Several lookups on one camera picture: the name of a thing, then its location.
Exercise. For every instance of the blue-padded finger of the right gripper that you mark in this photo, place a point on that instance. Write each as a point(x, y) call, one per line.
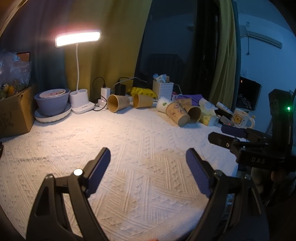
point(233, 131)

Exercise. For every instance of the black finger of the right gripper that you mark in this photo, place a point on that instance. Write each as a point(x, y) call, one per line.
point(224, 141)

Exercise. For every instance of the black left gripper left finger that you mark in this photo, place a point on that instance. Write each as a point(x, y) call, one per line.
point(48, 219)

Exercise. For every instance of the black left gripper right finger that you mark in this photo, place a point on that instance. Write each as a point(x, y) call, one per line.
point(233, 209)

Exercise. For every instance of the white paper cup green print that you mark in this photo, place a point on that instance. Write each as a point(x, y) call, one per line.
point(162, 104)

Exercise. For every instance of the brown paper cup right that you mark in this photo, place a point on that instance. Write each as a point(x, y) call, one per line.
point(194, 113)

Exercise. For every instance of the brown doodled cup rear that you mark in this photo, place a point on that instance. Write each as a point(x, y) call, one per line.
point(184, 101)

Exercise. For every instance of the brown doodled paper cup front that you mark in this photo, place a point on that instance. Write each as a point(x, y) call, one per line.
point(177, 114)

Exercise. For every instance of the plain brown paper cup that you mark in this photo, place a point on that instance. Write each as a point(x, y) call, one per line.
point(142, 101)

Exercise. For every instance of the brown paper cup leftmost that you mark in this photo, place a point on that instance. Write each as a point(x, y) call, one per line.
point(117, 102)

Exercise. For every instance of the white Pooh mug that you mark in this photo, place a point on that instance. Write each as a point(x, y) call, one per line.
point(242, 119)

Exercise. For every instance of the yellow tissue pack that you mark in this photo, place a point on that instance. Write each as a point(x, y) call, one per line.
point(208, 117)

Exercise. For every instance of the black monitor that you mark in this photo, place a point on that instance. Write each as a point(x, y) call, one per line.
point(248, 94)

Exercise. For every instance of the yellow curtain right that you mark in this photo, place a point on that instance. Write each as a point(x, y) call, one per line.
point(224, 77)

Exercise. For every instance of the purple folder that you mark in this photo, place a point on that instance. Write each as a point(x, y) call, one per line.
point(195, 98)

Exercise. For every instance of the white textured tablecloth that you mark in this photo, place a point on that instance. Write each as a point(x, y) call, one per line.
point(147, 190)

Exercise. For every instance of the white woven basket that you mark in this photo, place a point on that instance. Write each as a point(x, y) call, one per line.
point(163, 89)

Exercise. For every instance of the white air conditioner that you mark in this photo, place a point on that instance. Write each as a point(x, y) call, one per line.
point(260, 37)

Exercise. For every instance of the yellow spotted cloth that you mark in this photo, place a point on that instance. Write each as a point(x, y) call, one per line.
point(141, 91)

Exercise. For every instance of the white ceramic plate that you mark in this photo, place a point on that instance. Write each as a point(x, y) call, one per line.
point(50, 119)

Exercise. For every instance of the brown cardboard box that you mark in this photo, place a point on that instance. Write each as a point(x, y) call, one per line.
point(17, 113)

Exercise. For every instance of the purple ceramic bowl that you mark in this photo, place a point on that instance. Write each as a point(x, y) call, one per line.
point(53, 105)

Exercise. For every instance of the black power adapter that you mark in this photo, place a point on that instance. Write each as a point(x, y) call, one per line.
point(120, 89)

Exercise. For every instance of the white power adapter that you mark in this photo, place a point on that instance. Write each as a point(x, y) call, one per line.
point(105, 93)

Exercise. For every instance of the clear plastic bag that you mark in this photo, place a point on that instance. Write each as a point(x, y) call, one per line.
point(15, 72)

